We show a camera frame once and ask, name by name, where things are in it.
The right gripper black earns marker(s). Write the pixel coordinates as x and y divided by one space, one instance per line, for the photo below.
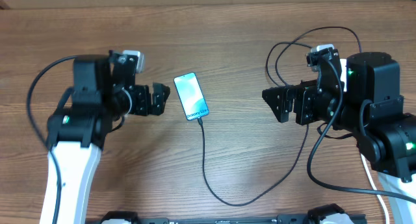
304 105

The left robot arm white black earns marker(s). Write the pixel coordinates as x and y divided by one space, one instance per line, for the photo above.
104 90

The white charger plug adapter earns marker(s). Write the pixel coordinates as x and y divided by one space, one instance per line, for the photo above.
343 73

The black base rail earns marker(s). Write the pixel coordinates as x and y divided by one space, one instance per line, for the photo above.
331 213

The smartphone with blue screen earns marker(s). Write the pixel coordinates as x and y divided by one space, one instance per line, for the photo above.
191 96

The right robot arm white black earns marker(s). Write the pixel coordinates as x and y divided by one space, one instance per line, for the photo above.
361 95

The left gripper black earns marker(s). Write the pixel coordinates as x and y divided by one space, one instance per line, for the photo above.
144 107

